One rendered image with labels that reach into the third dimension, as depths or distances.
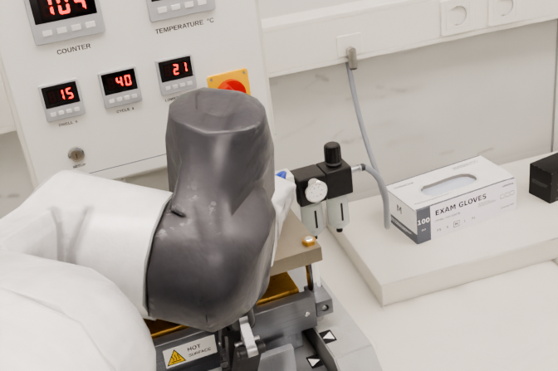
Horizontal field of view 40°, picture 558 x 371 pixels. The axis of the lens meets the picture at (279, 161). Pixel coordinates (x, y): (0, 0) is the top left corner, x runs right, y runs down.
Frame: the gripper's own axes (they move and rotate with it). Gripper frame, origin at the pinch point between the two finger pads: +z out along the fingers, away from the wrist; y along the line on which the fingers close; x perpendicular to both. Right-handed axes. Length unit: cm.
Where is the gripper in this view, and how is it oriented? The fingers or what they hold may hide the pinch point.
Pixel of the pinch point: (236, 368)
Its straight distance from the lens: 87.2
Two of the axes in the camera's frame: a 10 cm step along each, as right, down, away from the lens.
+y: 3.6, 6.6, -6.6
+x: 9.3, -2.5, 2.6
